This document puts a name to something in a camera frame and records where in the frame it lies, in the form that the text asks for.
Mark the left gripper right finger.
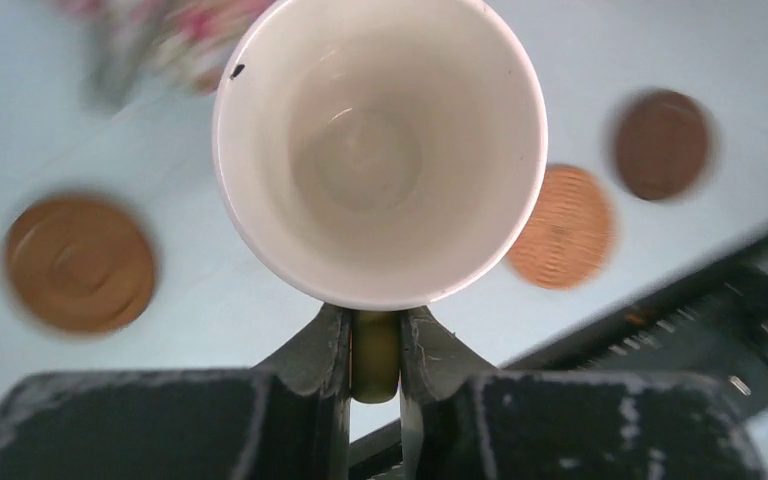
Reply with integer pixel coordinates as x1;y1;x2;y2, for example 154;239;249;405
400;307;768;479

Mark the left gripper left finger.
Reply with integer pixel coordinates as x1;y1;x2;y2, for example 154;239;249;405
0;305;351;479

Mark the woven rattan coaster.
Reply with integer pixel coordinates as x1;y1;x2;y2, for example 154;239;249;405
506;164;616;290

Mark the light brown wooden coaster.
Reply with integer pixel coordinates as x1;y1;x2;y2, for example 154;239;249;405
3;191;157;334

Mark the yellow mug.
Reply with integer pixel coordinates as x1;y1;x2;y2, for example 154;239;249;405
211;0;550;405

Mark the dark brown wooden coaster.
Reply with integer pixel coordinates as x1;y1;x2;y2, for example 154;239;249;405
613;88;714;201

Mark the floral rectangular tray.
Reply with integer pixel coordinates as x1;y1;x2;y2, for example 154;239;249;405
50;0;272;109

